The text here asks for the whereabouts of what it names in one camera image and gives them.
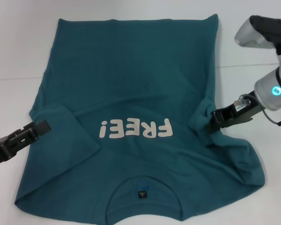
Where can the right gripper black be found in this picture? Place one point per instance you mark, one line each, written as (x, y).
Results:
(247, 110)

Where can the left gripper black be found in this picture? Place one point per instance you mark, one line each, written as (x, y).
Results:
(7, 147)

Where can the teal T-shirt with FREE print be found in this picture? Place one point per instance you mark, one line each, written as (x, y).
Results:
(131, 70)

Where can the clear network plug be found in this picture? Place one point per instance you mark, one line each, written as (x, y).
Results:
(242, 102)

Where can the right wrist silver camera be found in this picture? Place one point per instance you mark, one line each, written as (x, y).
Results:
(253, 35)

